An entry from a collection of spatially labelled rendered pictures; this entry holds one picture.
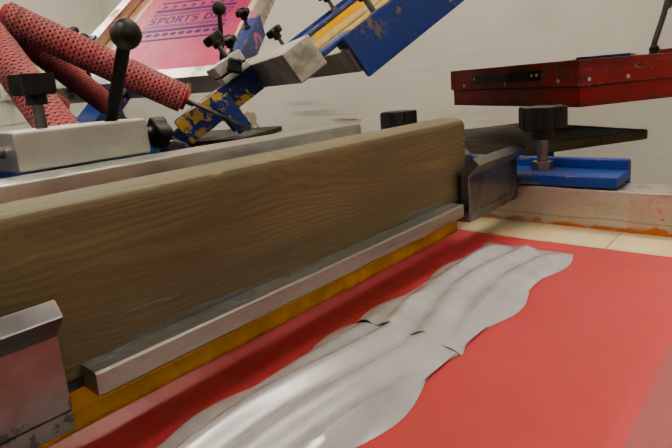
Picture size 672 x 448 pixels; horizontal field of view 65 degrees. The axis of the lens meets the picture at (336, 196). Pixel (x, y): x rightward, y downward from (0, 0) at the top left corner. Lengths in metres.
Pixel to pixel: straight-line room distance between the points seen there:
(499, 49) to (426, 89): 0.39
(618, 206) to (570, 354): 0.23
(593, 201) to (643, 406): 0.27
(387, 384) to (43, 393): 0.14
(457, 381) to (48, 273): 0.18
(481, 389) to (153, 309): 0.15
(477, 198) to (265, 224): 0.22
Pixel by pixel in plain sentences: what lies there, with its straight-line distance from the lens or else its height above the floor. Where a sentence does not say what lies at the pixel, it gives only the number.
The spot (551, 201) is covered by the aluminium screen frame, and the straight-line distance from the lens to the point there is 0.52.
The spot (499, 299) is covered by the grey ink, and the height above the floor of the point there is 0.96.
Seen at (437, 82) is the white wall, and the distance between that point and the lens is 2.57.
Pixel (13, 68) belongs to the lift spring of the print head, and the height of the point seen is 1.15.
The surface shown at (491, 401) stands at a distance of 0.26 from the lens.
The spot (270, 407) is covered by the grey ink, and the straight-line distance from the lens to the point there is 0.25.
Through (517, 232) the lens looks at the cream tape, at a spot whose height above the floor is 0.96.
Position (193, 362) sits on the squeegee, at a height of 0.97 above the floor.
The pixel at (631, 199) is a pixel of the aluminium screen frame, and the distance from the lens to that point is 0.50.
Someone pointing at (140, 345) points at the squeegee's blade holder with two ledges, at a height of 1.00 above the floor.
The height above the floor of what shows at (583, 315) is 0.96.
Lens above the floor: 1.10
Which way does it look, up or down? 12 degrees down
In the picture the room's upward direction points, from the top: 5 degrees counter-clockwise
